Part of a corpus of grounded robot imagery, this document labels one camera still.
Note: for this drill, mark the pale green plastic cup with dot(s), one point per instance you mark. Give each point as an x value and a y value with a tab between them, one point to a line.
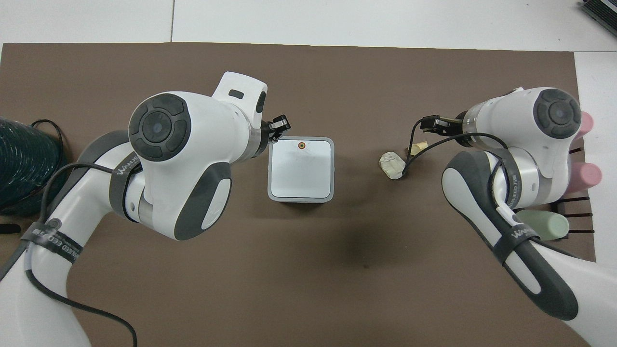
544	225

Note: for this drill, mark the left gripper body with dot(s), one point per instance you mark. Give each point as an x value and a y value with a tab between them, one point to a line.
264	139

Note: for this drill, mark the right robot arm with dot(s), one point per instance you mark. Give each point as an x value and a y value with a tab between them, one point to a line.
525	120

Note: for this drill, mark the pink plastic cup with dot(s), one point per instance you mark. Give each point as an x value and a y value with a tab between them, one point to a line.
587	125
587	178

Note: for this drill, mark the beige paper scrap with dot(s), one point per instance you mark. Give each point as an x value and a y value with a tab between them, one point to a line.
419	147

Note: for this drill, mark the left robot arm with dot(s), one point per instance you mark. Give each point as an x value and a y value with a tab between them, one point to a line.
202	125

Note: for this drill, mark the black ribbed object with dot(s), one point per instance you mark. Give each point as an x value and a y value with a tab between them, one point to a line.
602	12

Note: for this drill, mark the crumpled white paper trash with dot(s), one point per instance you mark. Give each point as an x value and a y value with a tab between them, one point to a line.
392	165

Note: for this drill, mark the white square trash bin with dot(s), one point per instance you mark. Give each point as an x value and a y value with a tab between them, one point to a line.
301	168

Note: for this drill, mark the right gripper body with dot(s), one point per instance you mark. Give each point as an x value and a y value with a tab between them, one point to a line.
461	126

